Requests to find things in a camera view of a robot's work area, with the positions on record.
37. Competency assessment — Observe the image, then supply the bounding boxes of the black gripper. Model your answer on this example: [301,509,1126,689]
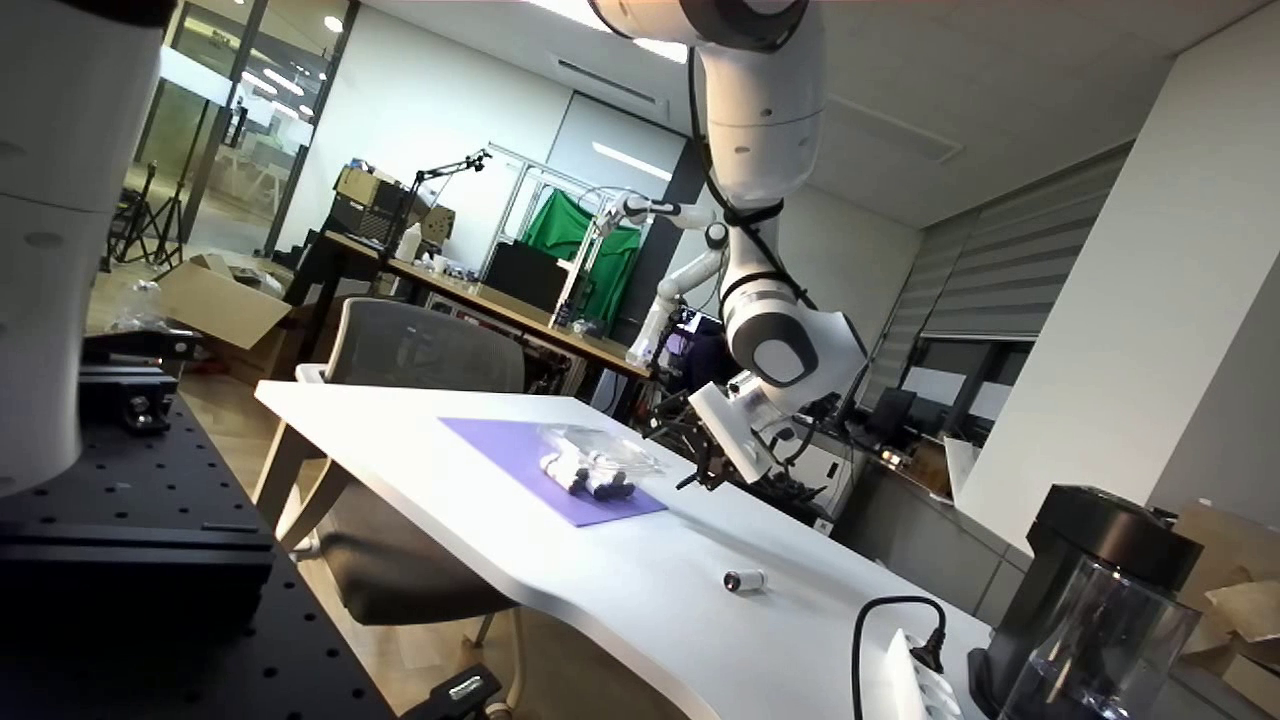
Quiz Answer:
[647,376,782,487]

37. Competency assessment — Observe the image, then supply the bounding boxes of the white vial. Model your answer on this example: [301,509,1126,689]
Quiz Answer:
[719,572,770,597]

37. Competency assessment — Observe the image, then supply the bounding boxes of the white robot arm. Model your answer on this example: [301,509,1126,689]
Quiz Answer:
[588,0,870,484]

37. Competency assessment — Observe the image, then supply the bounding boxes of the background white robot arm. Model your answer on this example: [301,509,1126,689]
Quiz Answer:
[586,190,729,364]

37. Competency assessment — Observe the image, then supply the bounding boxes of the clear plastic container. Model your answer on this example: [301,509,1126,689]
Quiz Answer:
[535,425,691,501]

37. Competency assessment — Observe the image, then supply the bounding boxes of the purple mat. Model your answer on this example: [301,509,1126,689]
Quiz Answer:
[450,414,660,526]

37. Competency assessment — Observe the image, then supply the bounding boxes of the green cloth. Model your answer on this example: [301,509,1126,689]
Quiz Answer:
[518,184,647,332]

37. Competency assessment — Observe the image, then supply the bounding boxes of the wooden background desk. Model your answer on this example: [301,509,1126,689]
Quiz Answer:
[283,233,647,380]

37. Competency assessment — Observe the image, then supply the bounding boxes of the white power strip on table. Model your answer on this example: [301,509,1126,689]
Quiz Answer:
[870,630,965,720]

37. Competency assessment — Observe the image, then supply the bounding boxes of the grey office chair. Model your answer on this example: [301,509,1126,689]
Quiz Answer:
[252,293,535,630]

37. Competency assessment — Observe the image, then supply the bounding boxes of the black glass appliance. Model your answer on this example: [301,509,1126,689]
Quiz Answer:
[968,484,1201,720]

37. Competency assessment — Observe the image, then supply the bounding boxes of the cardboard box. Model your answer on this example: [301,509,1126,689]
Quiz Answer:
[156,256,288,347]

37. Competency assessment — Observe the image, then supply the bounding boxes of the black perforated breadboard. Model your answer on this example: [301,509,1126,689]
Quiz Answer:
[0,404,391,720]

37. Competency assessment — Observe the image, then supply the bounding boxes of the black power cable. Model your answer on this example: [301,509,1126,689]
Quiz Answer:
[847,592,951,720]

